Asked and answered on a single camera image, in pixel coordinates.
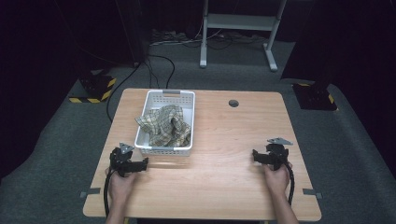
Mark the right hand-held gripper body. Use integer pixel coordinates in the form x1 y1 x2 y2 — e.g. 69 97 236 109
262 137 294 171

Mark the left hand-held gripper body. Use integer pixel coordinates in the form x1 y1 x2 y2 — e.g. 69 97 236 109
108 142 138 178

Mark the plaid cloth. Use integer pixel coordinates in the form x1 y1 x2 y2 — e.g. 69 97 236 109
134 104 192 147

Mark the white plastic basket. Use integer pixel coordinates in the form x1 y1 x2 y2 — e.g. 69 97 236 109
134 89 196 157

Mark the person's left hand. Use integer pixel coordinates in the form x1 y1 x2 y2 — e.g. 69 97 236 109
106 167 138 203

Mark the person's right hand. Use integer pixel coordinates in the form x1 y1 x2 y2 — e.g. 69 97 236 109
262 161 293 198

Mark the black yellow striped stand base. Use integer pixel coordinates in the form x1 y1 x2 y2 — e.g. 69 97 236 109
291 81 339 112
68 68 118 105

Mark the white metal stand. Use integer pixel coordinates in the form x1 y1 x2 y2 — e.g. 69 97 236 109
199 0 288 73

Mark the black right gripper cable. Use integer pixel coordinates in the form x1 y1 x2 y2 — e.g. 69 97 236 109
283 161 296 207

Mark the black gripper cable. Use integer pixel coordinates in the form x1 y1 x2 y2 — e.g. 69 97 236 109
283 161 296 207
103 169 115 218

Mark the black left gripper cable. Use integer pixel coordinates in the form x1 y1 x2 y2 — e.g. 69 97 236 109
103 169 115 218

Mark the grey table bracket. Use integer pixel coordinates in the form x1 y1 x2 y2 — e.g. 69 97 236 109
302 188 324 200
79 187 102 200

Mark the long black floor cable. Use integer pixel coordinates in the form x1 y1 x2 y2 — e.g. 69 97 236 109
106 62 142 123

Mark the looped black floor cable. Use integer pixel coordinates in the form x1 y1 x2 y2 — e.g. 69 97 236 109
145 54 177 90

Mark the tangle of cables and power strip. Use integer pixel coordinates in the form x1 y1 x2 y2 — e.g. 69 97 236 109
148 27 269 51

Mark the black upright post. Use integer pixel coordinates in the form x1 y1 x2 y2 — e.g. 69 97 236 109
115 0 148 68

